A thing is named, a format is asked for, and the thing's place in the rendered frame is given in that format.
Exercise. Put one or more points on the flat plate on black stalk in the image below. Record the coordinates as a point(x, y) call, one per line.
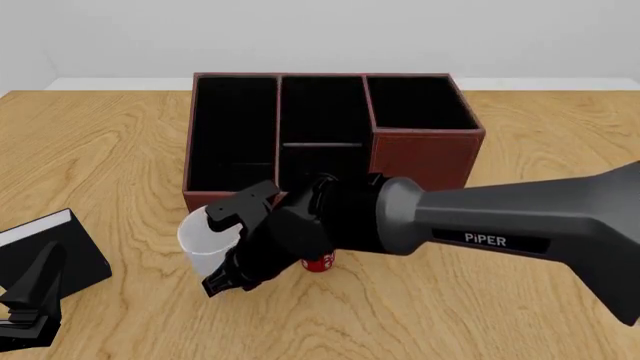
point(245, 200)

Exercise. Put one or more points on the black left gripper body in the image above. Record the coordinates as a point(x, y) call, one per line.
point(30, 324)

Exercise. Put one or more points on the grey and black right robot arm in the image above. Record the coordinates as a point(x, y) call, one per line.
point(500, 213)

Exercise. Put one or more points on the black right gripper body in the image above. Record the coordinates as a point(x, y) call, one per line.
point(280, 243)

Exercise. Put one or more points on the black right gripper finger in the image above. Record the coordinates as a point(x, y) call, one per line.
point(225, 223)
point(222, 281)

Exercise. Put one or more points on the red-brown desk caddy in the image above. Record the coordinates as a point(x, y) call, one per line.
point(425, 157)

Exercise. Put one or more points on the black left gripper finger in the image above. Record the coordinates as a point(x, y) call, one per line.
point(42, 277)

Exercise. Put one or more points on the red tin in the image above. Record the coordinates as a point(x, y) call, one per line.
point(316, 265)

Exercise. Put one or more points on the black book with white pages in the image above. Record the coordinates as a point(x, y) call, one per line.
point(82, 258)

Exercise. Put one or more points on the white mug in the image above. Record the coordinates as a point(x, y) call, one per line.
point(200, 242)

